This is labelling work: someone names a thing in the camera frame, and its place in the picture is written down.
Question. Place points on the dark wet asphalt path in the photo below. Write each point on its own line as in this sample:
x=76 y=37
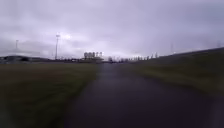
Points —
x=116 y=100

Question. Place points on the tall floodlight mast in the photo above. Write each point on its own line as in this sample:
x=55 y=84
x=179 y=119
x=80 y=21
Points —
x=56 y=46

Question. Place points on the grass field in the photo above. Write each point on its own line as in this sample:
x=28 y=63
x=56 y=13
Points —
x=36 y=90
x=190 y=68

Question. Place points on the low dark building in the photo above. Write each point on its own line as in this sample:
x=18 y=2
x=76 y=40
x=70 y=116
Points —
x=16 y=59

